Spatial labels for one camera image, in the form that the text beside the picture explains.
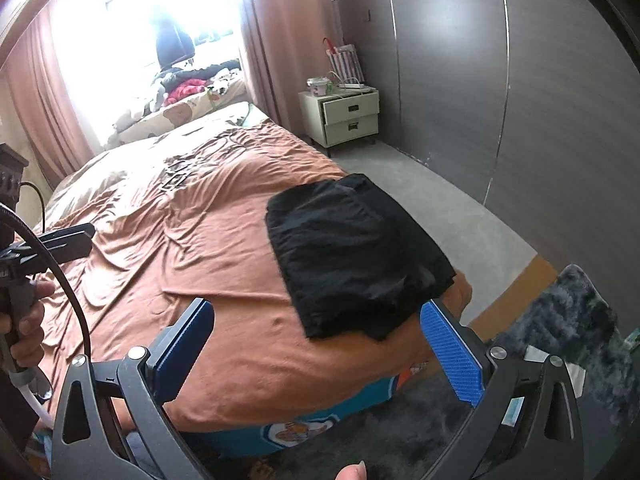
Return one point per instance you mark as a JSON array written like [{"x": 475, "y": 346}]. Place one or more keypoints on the black shorts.
[{"x": 352, "y": 259}]

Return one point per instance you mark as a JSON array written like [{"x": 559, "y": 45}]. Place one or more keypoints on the dark grey shaggy rug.
[{"x": 563, "y": 394}]

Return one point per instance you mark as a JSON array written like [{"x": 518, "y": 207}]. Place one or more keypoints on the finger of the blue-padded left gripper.
[{"x": 64, "y": 245}]

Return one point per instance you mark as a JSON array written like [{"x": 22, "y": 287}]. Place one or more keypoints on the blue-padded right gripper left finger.
[{"x": 175, "y": 350}]

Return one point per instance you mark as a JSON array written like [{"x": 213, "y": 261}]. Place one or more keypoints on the cartoon print bed base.
[{"x": 267, "y": 439}]

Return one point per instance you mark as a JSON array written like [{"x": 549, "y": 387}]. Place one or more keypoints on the orange-brown bed sheet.
[{"x": 198, "y": 230}]

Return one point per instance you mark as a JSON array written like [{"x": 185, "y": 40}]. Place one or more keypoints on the left pink curtain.
[{"x": 60, "y": 142}]

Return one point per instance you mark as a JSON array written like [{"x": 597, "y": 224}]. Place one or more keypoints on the pink curtain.
[
  {"x": 282, "y": 46},
  {"x": 60, "y": 142}
]

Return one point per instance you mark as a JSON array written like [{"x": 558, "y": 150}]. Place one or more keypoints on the pile of clothes on windowsill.
[{"x": 176, "y": 83}]

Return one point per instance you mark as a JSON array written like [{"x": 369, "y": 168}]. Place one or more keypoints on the right pink curtain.
[{"x": 282, "y": 46}]

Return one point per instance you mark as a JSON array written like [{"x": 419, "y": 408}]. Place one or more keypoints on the bear print pillow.
[{"x": 185, "y": 110}]

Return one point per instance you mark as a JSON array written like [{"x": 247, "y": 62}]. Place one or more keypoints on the striped bag on nightstand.
[{"x": 344, "y": 62}]

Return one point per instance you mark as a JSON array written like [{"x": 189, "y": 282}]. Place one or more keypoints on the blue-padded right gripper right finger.
[{"x": 460, "y": 353}]

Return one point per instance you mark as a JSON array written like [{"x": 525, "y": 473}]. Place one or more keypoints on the person's left hand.
[{"x": 28, "y": 351}]

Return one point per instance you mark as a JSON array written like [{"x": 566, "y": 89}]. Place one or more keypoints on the beige blanket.
[{"x": 132, "y": 161}]

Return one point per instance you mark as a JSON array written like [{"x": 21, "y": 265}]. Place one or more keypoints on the cream nightstand with drawers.
[{"x": 341, "y": 116}]

